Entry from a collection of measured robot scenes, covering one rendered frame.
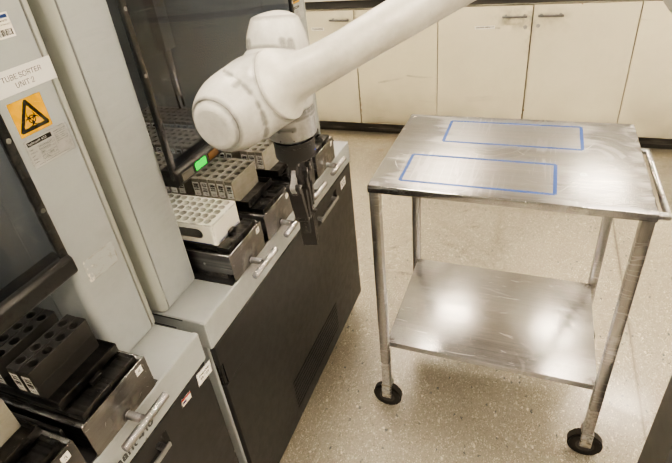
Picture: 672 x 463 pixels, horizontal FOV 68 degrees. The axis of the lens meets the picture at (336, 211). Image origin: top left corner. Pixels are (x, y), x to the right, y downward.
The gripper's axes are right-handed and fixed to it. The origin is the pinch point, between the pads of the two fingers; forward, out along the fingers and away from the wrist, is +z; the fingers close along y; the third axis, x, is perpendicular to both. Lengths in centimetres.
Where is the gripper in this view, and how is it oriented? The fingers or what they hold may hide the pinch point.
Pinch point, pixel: (308, 228)
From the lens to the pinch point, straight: 100.5
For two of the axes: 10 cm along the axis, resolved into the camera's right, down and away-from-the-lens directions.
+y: -1.4, 5.4, -8.3
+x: 9.8, -0.2, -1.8
